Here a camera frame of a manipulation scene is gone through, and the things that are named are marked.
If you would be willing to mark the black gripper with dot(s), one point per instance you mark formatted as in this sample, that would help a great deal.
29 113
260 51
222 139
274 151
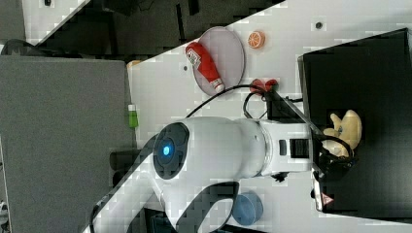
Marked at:
334 158

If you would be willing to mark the yellow plush banana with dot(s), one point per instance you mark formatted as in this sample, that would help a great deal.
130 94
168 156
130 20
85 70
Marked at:
348 129

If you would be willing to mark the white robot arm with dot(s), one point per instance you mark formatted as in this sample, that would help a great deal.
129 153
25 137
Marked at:
194 167

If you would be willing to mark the black toaster oven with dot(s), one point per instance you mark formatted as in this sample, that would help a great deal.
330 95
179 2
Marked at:
372 77

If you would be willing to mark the blue round bowl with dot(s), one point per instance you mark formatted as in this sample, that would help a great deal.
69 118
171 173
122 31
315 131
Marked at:
247 208

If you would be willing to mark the dark red strawberry toy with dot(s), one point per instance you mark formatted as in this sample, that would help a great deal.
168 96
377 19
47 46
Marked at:
271 84

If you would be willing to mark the light red strawberry toy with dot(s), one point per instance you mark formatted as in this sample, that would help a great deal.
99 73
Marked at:
257 86

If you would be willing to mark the orange slice toy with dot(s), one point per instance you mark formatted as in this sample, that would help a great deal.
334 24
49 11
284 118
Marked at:
256 39

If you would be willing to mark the grey round plate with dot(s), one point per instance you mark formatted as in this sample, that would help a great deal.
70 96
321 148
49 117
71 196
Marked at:
227 52

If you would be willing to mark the red ketchup bottle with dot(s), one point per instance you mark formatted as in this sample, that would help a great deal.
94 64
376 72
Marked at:
202 61

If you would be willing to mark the green bottle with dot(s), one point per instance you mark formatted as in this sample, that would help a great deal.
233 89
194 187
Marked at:
132 116

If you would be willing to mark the grey fabric partition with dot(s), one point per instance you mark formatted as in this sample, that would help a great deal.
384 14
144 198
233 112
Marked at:
60 119

